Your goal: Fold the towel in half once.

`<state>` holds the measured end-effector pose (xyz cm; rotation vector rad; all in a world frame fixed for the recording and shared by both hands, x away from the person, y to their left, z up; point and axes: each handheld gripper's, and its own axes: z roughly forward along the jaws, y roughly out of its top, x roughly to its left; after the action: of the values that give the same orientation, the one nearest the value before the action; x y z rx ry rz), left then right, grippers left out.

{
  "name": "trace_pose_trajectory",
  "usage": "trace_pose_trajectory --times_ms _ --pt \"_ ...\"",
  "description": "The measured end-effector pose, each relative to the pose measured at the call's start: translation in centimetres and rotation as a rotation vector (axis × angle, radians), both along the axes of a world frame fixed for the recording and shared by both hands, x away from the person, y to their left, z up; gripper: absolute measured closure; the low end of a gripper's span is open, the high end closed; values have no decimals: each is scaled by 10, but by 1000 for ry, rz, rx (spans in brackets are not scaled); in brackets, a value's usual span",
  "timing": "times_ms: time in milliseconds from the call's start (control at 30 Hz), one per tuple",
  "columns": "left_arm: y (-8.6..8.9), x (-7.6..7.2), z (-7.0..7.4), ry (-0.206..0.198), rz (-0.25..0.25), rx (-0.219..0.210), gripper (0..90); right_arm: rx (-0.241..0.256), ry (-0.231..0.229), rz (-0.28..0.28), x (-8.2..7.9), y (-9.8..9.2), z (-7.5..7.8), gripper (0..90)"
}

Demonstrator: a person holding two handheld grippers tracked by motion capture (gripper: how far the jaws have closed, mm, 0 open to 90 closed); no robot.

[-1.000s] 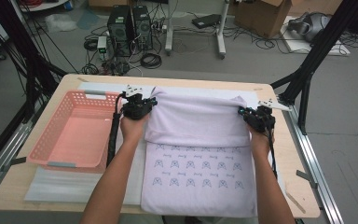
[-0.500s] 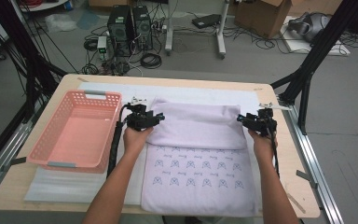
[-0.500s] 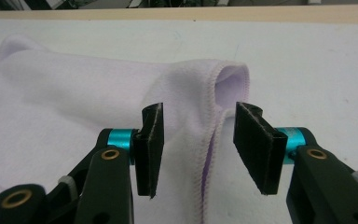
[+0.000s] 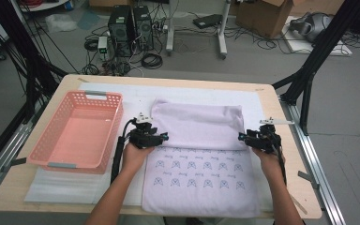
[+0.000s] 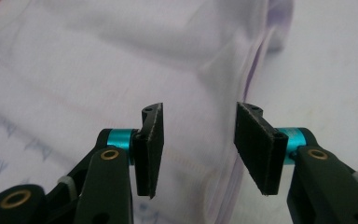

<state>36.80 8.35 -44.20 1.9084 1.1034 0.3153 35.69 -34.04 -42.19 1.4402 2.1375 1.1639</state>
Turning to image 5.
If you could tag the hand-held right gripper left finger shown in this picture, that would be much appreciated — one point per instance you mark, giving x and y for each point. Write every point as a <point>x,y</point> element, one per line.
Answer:
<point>147,155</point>

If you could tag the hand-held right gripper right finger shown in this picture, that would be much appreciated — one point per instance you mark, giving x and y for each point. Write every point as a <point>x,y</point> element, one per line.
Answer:
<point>261,149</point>

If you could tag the lilac printed garment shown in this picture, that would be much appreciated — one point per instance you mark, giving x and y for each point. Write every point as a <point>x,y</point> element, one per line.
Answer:
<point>105,62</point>

